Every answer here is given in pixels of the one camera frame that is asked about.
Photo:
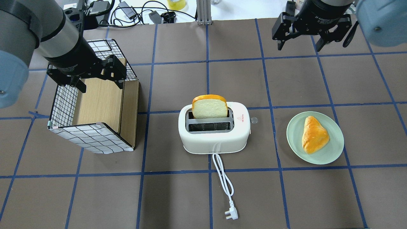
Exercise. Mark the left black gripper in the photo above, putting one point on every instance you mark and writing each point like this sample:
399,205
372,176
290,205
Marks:
76,59

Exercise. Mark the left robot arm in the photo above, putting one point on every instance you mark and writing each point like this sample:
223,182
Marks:
57,33

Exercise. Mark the golden bread on plate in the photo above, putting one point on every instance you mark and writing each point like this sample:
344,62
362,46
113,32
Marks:
315,136

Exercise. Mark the white toaster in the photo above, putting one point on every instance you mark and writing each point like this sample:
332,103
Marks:
215,135

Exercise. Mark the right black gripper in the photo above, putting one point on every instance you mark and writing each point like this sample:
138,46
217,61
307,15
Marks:
321,16

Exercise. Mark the grid cloth wooden basket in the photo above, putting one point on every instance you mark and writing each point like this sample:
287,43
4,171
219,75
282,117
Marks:
104,118

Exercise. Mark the yellow tape roll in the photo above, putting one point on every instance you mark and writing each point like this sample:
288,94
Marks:
176,4

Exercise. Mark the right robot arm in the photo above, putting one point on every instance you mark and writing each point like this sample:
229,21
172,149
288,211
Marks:
383,22

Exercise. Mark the black power adapter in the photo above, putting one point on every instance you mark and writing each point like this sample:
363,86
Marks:
129,12

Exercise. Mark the bread slice in toaster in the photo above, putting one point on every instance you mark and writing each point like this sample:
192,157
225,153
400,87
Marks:
209,106

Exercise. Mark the aluminium frame post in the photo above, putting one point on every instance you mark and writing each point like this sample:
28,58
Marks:
203,11

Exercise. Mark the green plate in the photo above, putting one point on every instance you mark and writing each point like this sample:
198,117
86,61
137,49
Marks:
325,155

